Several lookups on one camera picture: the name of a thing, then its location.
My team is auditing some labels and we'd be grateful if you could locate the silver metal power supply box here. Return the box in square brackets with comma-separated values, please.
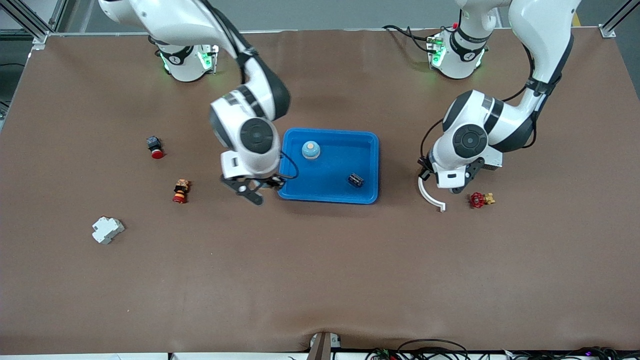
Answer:
[481, 149, 504, 170]

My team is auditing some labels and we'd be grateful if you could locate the blue plastic tray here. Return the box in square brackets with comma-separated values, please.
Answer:
[277, 128, 380, 205]

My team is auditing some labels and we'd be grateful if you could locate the red emergency stop orange base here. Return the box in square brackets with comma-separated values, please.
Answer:
[172, 179, 191, 204]

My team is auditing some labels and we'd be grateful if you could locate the brown table cover mat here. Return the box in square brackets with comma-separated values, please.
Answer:
[0, 27, 640, 353]

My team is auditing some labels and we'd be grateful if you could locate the white circuit breaker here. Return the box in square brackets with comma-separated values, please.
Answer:
[91, 216, 126, 245]

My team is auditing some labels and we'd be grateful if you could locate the white curved plastic bracket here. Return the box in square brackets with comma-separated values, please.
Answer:
[418, 176, 447, 213]

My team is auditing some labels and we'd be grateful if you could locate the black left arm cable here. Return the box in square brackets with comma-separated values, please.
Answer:
[420, 42, 568, 163]

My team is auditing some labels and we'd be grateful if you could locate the black base power cable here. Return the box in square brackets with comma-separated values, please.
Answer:
[382, 25, 433, 53]

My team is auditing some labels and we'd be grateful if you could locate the black looped cable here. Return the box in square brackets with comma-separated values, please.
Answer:
[397, 339, 471, 360]

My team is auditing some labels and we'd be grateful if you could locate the aluminium frame profile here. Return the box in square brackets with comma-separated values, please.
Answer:
[599, 0, 640, 39]
[0, 0, 68, 51]

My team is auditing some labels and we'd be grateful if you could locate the black cable bundle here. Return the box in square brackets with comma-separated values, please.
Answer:
[510, 346, 640, 360]

